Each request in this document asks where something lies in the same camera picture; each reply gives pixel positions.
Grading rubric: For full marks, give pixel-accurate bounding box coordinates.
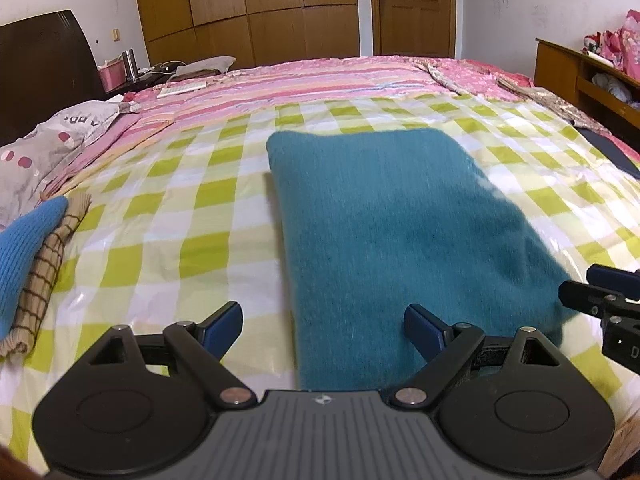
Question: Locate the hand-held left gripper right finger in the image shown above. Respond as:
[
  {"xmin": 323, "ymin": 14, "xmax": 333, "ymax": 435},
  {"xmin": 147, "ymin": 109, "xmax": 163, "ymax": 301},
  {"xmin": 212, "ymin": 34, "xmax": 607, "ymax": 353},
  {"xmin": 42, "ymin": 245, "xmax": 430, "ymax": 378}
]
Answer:
[{"xmin": 390, "ymin": 303, "xmax": 563, "ymax": 408}]

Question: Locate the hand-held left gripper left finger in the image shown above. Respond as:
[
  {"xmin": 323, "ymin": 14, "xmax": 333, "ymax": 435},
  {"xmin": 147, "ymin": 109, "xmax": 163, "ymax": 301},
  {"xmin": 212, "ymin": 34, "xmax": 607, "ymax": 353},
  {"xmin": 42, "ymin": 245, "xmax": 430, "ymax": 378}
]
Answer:
[{"xmin": 87, "ymin": 301, "xmax": 256, "ymax": 407}]

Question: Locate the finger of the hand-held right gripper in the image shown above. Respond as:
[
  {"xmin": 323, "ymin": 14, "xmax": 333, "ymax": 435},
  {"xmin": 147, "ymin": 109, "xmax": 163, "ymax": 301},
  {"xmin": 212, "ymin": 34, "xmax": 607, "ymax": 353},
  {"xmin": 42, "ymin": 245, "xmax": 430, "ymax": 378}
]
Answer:
[
  {"xmin": 586, "ymin": 263, "xmax": 640, "ymax": 300},
  {"xmin": 559, "ymin": 280, "xmax": 640, "ymax": 317}
]

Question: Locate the teal knit sweater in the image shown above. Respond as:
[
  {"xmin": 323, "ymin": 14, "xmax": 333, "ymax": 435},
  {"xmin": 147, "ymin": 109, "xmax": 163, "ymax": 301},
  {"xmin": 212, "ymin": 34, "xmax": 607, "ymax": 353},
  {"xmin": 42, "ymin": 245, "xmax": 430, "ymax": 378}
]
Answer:
[{"xmin": 265, "ymin": 127, "xmax": 581, "ymax": 392}]

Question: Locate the green checked plastic sheet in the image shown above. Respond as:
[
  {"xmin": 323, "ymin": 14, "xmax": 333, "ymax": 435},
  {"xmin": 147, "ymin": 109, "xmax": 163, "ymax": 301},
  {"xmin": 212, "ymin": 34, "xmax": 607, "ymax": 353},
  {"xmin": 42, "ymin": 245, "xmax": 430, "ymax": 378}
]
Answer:
[{"xmin": 0, "ymin": 92, "xmax": 640, "ymax": 471}]

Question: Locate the dark blue cloth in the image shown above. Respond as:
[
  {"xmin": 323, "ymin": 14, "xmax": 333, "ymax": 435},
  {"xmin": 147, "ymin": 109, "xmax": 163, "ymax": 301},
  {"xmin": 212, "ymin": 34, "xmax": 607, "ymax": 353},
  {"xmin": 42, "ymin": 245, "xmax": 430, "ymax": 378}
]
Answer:
[{"xmin": 580, "ymin": 127, "xmax": 640, "ymax": 179}]

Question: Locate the beige checked garment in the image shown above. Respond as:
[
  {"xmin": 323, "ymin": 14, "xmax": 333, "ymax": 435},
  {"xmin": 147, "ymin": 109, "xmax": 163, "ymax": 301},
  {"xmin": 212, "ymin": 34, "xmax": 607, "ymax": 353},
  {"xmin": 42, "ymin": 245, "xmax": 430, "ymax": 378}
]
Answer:
[{"xmin": 0, "ymin": 192, "xmax": 93, "ymax": 358}]

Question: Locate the grey cloth in desk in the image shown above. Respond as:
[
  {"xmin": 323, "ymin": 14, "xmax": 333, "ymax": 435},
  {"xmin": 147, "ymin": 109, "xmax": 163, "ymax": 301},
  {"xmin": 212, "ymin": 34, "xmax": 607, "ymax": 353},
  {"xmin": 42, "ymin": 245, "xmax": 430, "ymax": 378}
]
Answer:
[{"xmin": 590, "ymin": 72, "xmax": 634, "ymax": 104}]

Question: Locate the blue knit garment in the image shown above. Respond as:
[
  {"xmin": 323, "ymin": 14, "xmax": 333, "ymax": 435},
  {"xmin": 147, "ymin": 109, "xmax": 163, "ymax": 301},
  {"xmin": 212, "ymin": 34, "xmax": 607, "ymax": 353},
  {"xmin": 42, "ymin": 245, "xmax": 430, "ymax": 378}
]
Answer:
[{"xmin": 0, "ymin": 196, "xmax": 70, "ymax": 341}]

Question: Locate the wooden desk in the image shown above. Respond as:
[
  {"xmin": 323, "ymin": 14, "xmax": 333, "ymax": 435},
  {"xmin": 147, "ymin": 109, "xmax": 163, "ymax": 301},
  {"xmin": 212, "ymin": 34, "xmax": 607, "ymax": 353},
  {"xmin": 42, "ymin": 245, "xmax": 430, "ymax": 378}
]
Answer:
[{"xmin": 534, "ymin": 37, "xmax": 640, "ymax": 148}]

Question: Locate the pink floral cloth pile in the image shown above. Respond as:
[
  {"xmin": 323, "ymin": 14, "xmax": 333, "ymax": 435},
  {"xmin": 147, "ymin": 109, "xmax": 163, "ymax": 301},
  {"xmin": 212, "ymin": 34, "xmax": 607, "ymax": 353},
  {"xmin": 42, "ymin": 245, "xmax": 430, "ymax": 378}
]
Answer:
[{"xmin": 582, "ymin": 10, "xmax": 640, "ymax": 73}]

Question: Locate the flat white remote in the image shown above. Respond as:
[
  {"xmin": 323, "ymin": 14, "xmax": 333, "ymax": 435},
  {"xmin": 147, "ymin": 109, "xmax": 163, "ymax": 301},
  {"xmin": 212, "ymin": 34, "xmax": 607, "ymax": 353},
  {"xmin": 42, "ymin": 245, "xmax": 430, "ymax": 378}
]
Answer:
[{"xmin": 157, "ymin": 81, "xmax": 207, "ymax": 99}]

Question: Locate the pink floral blanket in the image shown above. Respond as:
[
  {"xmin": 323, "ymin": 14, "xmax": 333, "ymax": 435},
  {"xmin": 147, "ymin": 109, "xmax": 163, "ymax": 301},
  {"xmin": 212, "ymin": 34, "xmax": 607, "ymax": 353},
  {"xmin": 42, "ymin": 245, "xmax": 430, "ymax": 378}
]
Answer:
[{"xmin": 415, "ymin": 57, "xmax": 613, "ymax": 133}]

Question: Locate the grey printed pillow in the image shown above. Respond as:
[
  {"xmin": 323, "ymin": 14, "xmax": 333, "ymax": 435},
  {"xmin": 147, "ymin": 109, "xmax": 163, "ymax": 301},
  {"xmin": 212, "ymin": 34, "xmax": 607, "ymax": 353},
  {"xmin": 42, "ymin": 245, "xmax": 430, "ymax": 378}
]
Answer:
[{"xmin": 0, "ymin": 100, "xmax": 133, "ymax": 228}]

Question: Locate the dark nightstand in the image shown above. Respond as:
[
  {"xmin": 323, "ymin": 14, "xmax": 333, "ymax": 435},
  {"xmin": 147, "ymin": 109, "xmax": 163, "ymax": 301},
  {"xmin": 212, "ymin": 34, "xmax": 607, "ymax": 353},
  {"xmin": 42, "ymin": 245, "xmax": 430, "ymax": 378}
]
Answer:
[{"xmin": 105, "ymin": 67, "xmax": 176, "ymax": 101}]

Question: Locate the folded grey cloth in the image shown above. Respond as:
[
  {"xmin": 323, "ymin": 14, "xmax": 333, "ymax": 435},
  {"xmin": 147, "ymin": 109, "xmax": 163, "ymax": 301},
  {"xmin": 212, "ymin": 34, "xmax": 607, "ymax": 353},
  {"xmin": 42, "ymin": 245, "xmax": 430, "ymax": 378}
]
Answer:
[{"xmin": 172, "ymin": 56, "xmax": 236, "ymax": 80}]

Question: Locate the pink storage box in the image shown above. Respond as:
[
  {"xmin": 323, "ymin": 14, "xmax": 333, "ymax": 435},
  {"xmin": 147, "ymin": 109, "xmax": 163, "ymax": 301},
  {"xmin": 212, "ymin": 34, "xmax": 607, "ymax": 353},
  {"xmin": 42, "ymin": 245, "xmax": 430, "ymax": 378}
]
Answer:
[{"xmin": 97, "ymin": 57, "xmax": 128, "ymax": 93}]

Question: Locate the metal thermos bottle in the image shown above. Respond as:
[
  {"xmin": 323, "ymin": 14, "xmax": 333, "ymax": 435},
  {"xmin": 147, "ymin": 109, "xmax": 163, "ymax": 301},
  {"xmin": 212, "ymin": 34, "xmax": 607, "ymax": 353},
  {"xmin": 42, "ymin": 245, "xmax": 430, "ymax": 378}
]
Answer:
[{"xmin": 121, "ymin": 49, "xmax": 140, "ymax": 83}]

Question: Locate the wooden door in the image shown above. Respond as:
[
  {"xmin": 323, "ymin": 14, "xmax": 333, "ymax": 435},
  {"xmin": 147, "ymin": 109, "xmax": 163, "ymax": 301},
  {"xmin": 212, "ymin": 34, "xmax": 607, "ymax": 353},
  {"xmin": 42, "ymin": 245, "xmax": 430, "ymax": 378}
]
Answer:
[{"xmin": 369, "ymin": 0, "xmax": 457, "ymax": 59}]

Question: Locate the wooden wardrobe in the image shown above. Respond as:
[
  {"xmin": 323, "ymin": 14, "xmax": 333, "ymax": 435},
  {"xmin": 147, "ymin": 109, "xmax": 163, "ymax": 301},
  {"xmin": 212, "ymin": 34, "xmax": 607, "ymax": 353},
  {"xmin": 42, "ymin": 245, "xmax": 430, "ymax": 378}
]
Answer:
[{"xmin": 132, "ymin": 0, "xmax": 361, "ymax": 68}]

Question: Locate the dark wooden headboard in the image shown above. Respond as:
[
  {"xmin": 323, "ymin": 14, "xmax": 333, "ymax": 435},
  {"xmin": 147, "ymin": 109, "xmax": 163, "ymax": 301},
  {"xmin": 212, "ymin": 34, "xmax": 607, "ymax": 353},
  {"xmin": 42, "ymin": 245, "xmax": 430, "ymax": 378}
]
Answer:
[{"xmin": 0, "ymin": 9, "xmax": 106, "ymax": 148}]

